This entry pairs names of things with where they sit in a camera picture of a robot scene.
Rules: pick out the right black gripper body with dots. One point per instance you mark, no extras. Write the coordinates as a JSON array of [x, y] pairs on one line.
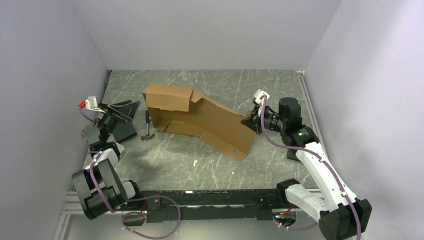
[[272, 121]]

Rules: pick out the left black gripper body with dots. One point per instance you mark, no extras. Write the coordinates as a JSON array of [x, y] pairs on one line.
[[108, 120]]

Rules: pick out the brown cardboard box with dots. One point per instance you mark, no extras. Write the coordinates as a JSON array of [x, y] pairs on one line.
[[187, 111]]

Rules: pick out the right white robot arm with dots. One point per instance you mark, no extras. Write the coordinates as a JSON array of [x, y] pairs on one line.
[[339, 213]]

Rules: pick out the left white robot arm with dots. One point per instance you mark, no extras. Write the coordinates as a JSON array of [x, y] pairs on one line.
[[98, 187]]

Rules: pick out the left black rectangular pad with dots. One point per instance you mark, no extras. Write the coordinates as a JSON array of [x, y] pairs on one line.
[[123, 132]]

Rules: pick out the black rectangular pad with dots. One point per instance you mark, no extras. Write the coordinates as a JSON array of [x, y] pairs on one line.
[[291, 153], [123, 132]]

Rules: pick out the right black rectangular pad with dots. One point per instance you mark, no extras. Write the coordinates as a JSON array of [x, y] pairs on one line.
[[291, 153]]

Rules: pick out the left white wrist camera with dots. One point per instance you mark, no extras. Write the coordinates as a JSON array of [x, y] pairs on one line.
[[90, 103]]

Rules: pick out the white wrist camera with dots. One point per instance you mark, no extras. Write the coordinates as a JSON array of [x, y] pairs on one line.
[[90, 103], [259, 97]]

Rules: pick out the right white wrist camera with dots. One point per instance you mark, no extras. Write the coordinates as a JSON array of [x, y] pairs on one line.
[[259, 97]]

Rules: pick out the black handled claw hammer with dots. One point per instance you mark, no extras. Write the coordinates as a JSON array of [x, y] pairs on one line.
[[148, 135]]

